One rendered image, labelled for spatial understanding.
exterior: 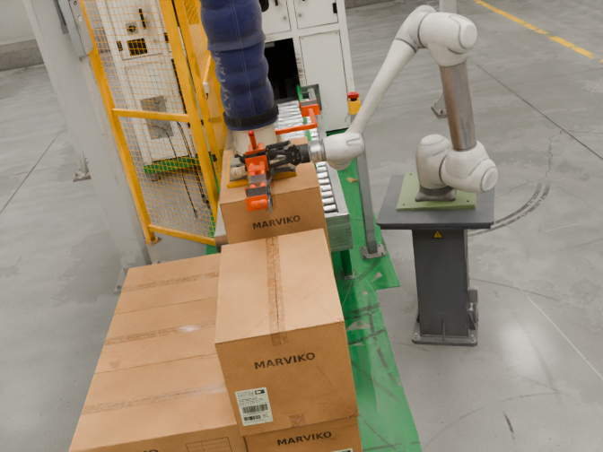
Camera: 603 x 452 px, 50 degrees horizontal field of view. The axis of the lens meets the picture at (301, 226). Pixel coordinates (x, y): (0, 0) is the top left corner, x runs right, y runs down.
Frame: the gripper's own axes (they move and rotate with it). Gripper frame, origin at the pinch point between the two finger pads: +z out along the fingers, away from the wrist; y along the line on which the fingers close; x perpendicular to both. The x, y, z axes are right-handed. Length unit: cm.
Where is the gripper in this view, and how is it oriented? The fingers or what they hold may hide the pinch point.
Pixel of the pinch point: (257, 161)
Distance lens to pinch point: 250.2
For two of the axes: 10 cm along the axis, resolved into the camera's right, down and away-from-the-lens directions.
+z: -9.9, 1.7, 0.2
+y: 1.6, 8.7, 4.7
